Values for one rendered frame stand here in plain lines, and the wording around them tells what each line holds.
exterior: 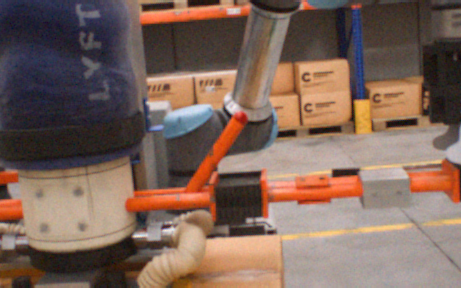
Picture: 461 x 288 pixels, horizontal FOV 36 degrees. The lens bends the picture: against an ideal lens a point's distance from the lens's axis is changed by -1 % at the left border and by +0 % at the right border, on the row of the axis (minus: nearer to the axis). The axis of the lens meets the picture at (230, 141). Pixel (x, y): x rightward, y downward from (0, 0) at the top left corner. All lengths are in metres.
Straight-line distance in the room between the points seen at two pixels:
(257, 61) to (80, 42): 0.61
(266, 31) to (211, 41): 8.02
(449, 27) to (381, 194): 0.25
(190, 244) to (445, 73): 0.44
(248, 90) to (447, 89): 0.63
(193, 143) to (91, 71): 0.61
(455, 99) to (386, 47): 8.73
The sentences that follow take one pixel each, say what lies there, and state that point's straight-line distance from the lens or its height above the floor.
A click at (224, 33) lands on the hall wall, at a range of 9.49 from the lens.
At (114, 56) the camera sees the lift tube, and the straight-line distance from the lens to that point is 1.02.
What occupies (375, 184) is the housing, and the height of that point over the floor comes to 1.21.
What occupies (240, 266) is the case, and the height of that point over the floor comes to 1.07.
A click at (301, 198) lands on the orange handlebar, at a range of 1.04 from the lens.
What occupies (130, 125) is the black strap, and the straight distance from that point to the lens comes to 1.02.
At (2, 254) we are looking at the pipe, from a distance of 1.16.
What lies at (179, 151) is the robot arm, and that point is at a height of 1.18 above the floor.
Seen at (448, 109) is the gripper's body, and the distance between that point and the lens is 1.04.
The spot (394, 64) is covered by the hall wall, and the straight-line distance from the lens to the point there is 9.81.
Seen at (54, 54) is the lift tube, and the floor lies 1.44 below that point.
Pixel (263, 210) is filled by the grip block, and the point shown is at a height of 1.18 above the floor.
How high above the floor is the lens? 1.46
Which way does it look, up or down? 10 degrees down
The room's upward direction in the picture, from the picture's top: 5 degrees counter-clockwise
